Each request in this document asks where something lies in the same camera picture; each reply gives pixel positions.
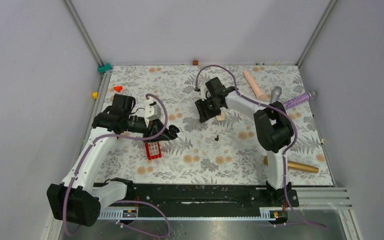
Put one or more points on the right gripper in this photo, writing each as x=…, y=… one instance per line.
x=201, y=105

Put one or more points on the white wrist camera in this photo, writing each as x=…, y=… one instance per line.
x=152, y=112
x=204, y=93

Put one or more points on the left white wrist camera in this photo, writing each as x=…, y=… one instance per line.
x=152, y=112

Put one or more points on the teal block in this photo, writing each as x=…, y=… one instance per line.
x=104, y=68

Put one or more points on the silver microphone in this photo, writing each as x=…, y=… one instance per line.
x=275, y=94

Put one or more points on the black earbuds charging case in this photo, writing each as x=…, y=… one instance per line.
x=173, y=129

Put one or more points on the yellow cube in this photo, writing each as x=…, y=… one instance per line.
x=95, y=95

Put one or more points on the pink microphone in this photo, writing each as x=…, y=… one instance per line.
x=259, y=95

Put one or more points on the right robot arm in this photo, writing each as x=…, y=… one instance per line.
x=274, y=132

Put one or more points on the aluminium frame rail left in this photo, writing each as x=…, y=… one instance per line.
x=74, y=15

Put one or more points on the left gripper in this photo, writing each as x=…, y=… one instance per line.
x=154, y=128

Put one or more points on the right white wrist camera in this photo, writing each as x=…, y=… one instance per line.
x=204, y=93

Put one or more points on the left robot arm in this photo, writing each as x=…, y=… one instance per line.
x=74, y=200

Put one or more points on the purple glitter microphone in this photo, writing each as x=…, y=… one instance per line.
x=305, y=97

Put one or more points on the aluminium frame rail right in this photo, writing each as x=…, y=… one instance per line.
x=317, y=30

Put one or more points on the floral table mat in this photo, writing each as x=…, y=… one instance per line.
x=195, y=157

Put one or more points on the beige earbuds charging case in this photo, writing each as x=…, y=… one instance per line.
x=220, y=117

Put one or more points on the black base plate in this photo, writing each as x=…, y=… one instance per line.
x=187, y=200

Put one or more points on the gold microphone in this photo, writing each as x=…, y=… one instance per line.
x=303, y=166

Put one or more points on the red tray with tiles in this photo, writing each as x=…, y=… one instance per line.
x=153, y=150

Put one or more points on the aluminium frame rail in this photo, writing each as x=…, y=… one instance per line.
x=317, y=30
x=74, y=15

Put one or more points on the red wedge block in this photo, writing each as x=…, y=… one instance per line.
x=118, y=88

